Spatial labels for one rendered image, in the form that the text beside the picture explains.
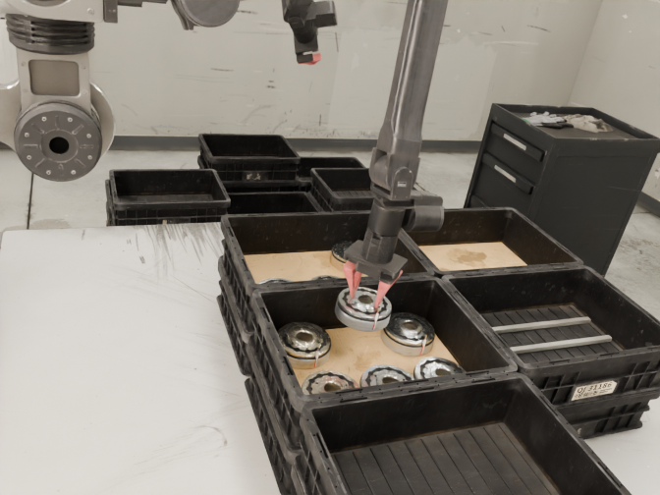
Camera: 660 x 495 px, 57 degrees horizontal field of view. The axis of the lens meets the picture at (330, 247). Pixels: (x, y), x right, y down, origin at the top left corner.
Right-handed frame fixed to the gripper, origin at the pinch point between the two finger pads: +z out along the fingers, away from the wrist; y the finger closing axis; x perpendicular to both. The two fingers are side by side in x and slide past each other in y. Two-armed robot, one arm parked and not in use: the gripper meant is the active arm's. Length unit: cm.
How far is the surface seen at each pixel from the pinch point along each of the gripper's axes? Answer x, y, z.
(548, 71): -434, 22, 16
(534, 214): -164, -17, 34
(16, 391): 35, 51, 27
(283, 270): -15.0, 24.6, 11.7
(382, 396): 21.2, -12.3, 1.4
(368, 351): -0.3, -3.1, 11.2
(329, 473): 38.7, -12.0, 1.8
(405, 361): -1.6, -10.2, 10.9
